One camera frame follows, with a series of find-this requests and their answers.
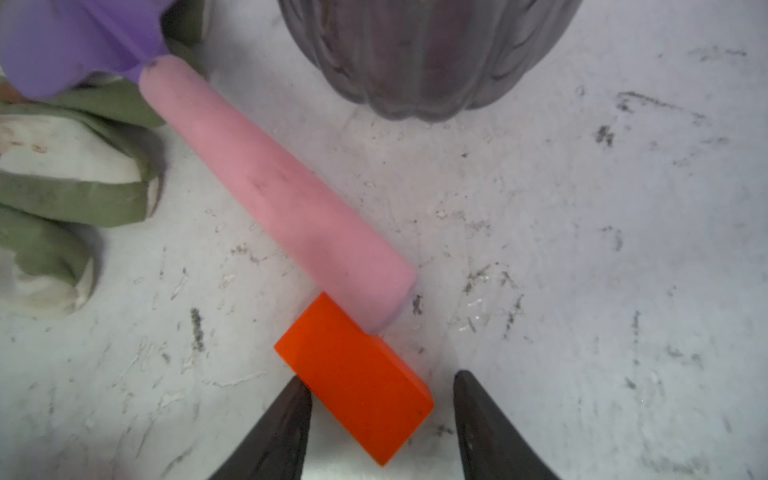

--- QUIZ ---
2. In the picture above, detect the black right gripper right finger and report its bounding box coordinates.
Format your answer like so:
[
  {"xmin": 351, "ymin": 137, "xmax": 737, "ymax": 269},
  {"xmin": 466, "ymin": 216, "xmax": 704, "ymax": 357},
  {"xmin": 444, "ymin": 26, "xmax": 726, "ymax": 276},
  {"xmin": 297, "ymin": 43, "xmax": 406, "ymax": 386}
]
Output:
[{"xmin": 453, "ymin": 370, "xmax": 558, "ymax": 480}]

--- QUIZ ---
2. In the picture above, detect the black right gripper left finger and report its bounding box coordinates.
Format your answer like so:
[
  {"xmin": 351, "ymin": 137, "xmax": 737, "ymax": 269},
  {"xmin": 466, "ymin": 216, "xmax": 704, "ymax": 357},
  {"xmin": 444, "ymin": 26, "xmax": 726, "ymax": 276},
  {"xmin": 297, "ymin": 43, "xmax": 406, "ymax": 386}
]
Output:
[{"xmin": 210, "ymin": 376, "xmax": 312, "ymax": 480}]

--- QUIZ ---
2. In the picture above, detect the red orange block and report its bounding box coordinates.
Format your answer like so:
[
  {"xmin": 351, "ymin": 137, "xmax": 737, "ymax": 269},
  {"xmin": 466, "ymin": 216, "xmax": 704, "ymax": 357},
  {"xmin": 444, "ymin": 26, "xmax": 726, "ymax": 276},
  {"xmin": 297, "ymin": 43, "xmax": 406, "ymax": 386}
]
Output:
[{"xmin": 274, "ymin": 293, "xmax": 434, "ymax": 466}]

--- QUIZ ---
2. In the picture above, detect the beige dirty cloth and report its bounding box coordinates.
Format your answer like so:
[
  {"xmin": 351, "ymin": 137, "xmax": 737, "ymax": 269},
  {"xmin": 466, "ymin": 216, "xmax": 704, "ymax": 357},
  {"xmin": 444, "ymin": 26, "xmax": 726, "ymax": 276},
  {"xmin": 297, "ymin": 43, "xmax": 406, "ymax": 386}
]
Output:
[{"xmin": 1, "ymin": 1, "xmax": 211, "ymax": 316}]

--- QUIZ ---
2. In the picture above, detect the purple glass vase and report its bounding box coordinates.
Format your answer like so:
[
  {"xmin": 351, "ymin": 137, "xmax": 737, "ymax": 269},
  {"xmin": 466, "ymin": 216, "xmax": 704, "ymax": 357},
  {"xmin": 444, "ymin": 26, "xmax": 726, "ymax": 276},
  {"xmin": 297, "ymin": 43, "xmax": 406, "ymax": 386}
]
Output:
[{"xmin": 279, "ymin": 0, "xmax": 581, "ymax": 122}]

